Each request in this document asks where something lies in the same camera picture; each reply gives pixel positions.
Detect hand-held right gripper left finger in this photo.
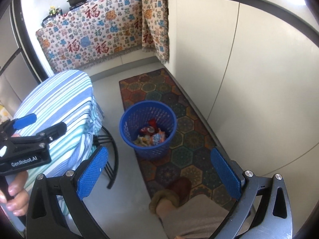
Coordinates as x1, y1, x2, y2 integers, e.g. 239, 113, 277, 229
26, 145, 110, 239

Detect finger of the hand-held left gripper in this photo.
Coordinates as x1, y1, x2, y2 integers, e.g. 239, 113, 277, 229
0, 113, 37, 133
11, 122, 68, 146

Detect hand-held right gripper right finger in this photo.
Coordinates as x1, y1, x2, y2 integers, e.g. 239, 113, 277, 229
209, 147, 293, 239

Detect blue plastic wastebasket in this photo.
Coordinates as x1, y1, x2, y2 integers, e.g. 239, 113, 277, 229
120, 100, 178, 160

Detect yellow snack wrapper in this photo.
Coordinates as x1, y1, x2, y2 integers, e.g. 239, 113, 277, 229
133, 136, 150, 146

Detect orange snack packet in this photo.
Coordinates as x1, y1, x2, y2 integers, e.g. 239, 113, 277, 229
150, 132, 166, 145

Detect person's left hand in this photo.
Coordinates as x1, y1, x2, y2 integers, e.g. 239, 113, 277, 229
0, 172, 30, 216

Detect yellow and green carton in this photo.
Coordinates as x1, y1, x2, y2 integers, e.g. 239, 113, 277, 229
0, 105, 13, 127

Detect black table legs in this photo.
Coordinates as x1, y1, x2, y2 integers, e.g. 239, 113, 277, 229
93, 127, 119, 189

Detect striped tablecloth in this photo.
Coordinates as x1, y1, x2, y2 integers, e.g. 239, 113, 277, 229
12, 70, 104, 217

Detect brown fuzzy slipper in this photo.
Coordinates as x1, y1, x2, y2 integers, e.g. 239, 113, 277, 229
149, 177, 193, 215

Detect person's grey trouser leg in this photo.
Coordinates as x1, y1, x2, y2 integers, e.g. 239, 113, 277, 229
158, 195, 231, 239

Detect grey refrigerator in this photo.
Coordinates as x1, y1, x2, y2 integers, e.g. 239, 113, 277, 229
0, 0, 50, 110

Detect hexagon patterned rug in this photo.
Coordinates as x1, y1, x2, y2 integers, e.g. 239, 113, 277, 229
119, 68, 246, 212

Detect large printed cloth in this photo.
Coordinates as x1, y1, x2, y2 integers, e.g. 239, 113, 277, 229
35, 0, 144, 74

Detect black condiment rack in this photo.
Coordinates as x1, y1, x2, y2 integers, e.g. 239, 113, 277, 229
41, 14, 59, 26

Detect white base cabinet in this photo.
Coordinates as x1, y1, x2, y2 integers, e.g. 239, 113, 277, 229
163, 0, 319, 175

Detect small printed cloth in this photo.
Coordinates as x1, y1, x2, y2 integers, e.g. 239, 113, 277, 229
141, 0, 170, 65

